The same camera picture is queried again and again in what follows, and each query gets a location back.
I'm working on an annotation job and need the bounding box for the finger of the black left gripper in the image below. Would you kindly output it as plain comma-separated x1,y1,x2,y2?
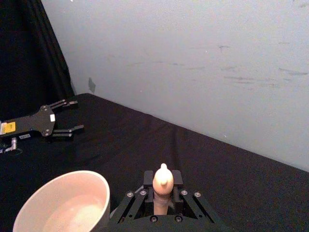
49,99,79,110
42,124,85,138

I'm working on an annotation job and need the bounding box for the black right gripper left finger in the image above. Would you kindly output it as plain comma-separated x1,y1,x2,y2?
117,170,155,223

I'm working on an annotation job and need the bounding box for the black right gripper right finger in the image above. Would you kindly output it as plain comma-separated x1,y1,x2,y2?
170,170,216,223

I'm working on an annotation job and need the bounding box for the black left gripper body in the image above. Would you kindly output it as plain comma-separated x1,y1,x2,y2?
0,104,57,140

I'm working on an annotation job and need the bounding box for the small white plastic piece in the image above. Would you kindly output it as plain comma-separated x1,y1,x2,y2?
152,163,174,216

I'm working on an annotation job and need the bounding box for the black table cloth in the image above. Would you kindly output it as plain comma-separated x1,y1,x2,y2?
0,93,309,232

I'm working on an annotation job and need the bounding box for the black hanging curtain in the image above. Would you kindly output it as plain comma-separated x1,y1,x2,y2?
0,0,76,122

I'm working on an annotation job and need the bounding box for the white round bowl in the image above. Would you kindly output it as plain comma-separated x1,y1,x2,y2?
12,170,112,232

